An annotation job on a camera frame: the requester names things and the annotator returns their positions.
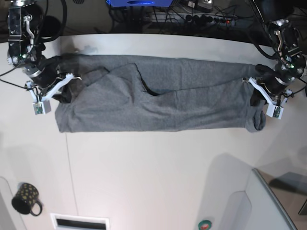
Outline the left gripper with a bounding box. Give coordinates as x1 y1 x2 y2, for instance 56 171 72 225
250 64 295 107

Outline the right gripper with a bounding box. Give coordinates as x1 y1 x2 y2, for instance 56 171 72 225
26 64 72 104

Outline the grey t-shirt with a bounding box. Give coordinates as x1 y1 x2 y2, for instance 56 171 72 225
55 55 266 133

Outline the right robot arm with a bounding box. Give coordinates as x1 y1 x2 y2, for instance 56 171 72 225
7 0 71 104

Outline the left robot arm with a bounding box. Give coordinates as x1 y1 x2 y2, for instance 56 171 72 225
248 0 307 106

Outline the black power strip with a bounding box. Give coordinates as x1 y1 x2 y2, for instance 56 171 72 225
185 14 238 26

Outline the blue box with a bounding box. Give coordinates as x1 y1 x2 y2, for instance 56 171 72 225
106 0 173 7

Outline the black mug with yellow dots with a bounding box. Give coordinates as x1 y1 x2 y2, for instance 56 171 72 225
11 183 43 217

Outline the white slotted panel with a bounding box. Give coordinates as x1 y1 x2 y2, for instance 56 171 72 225
50 213 110 230

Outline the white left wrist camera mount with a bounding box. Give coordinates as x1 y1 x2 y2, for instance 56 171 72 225
243 77 294 119

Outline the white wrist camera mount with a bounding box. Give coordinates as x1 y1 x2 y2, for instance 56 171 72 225
243 77 294 119
25 73 82 115

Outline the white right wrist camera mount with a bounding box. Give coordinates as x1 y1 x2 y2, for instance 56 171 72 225
25 73 82 115

